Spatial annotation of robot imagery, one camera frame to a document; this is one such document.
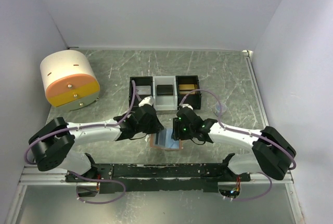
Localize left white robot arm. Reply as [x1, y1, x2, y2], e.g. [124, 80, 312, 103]
[28, 104, 164, 182]

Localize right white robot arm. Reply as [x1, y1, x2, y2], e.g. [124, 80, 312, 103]
[172, 107, 297, 181]

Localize white card in tray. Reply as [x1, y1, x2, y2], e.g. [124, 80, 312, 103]
[136, 85, 151, 97]

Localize black card in tray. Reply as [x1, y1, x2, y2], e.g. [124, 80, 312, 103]
[156, 84, 174, 96]

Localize gold card in tray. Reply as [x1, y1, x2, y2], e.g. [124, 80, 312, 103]
[178, 84, 198, 95]

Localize small clear plastic cup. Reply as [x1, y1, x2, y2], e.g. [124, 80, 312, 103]
[214, 103, 227, 116]

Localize black white three-compartment tray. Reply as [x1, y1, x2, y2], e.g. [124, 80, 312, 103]
[129, 75, 201, 111]

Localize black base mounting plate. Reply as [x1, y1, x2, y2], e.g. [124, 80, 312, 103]
[65, 163, 252, 193]

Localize white orange drawer cabinet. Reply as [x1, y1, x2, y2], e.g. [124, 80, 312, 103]
[40, 49, 100, 111]

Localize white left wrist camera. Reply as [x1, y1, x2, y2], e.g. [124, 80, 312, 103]
[138, 96, 155, 107]

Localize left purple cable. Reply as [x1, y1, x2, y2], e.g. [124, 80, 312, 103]
[23, 80, 146, 204]

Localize purple cable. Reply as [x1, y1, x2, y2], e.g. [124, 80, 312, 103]
[179, 88, 297, 202]
[23, 80, 146, 204]

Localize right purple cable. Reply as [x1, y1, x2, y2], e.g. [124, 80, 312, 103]
[179, 88, 297, 202]

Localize white aluminium corner rail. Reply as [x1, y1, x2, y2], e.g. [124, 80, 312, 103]
[242, 50, 269, 126]

